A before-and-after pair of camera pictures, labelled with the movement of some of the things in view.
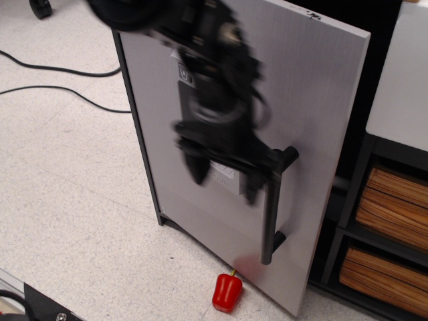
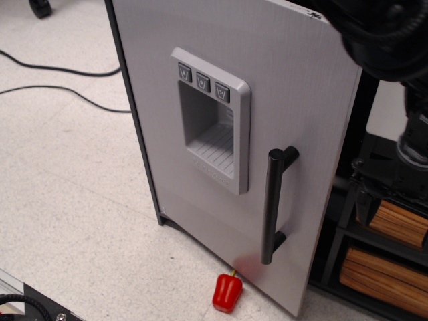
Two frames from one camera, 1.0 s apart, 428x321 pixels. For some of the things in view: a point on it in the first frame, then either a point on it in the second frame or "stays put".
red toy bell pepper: [227, 289] stays put
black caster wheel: [41, 8] stays put
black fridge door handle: [272, 238] stays put
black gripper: [227, 133] → [382, 174]
